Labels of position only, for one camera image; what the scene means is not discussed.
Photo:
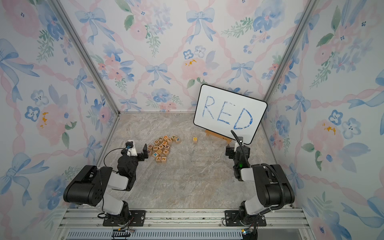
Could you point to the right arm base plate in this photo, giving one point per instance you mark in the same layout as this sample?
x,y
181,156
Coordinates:
x,y
233,218

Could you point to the whiteboard with RED text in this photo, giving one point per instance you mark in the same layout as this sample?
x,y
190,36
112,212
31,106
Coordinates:
x,y
222,112

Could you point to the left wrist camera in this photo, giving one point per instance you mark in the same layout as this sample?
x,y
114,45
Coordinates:
x,y
131,148

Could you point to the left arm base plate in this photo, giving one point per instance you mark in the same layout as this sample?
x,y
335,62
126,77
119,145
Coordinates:
x,y
132,218

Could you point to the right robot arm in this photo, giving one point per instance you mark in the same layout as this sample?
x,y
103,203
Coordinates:
x,y
273,189

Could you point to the wooden easel stand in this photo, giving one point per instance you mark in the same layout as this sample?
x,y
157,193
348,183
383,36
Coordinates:
x,y
210,133

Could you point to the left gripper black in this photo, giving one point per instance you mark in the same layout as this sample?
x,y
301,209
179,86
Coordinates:
x,y
145,154

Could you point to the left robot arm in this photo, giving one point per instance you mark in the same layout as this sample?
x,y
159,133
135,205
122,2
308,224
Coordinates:
x,y
90,185

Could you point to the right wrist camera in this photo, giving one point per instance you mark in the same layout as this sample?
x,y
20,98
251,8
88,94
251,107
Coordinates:
x,y
238,146

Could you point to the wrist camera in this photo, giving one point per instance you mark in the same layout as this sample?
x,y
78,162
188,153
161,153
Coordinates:
x,y
238,146
131,148

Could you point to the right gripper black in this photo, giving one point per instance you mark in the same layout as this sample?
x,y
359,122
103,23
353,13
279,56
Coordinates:
x,y
230,152

